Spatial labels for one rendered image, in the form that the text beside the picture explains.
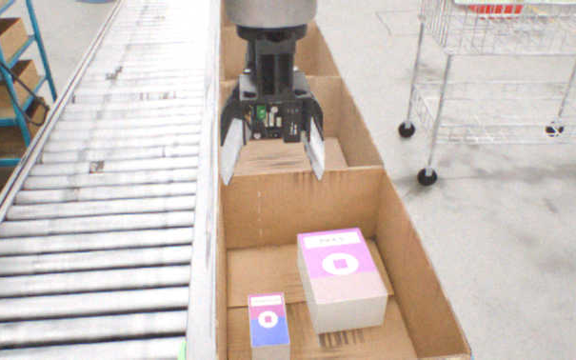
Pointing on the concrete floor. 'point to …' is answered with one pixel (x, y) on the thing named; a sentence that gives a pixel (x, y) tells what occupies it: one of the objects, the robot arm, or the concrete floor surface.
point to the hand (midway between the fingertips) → (272, 173)
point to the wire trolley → (507, 81)
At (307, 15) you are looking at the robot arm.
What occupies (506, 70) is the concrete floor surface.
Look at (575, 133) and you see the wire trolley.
